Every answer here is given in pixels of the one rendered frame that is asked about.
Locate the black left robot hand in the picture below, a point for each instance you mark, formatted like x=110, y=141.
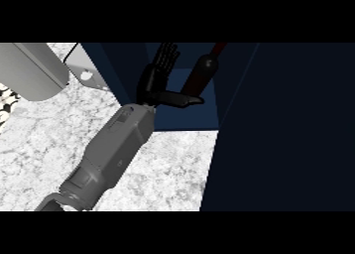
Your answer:
x=159, y=89

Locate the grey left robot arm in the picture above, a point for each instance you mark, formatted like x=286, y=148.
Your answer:
x=115, y=145

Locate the dark red wine bottle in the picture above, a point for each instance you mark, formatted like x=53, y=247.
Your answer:
x=202, y=76

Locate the dark blue cabinet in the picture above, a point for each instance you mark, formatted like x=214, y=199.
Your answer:
x=186, y=115

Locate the dark blue cabinet door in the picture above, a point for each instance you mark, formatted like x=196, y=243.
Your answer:
x=288, y=132

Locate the pale grey metal bracket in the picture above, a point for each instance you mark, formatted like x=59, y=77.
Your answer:
x=85, y=72

